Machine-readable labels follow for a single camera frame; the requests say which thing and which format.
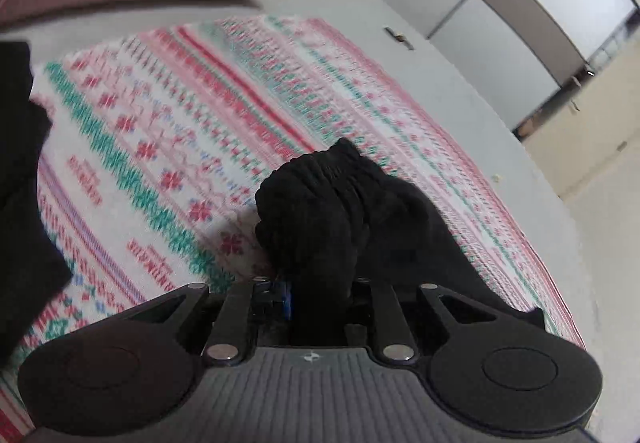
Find cream door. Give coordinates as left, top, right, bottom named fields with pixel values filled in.
left=520, top=26, right=640, bottom=200

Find red green patterned blanket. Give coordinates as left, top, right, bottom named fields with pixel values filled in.
left=0, top=16, right=586, bottom=443

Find dark cloth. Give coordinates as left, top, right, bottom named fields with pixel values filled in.
left=0, top=40, right=74, bottom=365

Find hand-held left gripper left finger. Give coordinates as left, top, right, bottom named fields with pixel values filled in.
left=120, top=275, right=297, bottom=367

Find small black object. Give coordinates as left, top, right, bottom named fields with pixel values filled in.
left=383, top=26, right=415, bottom=51

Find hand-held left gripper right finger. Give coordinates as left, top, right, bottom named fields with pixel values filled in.
left=350, top=277, right=506, bottom=365

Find black pants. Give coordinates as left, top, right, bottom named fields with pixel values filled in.
left=254, top=137, right=547, bottom=349

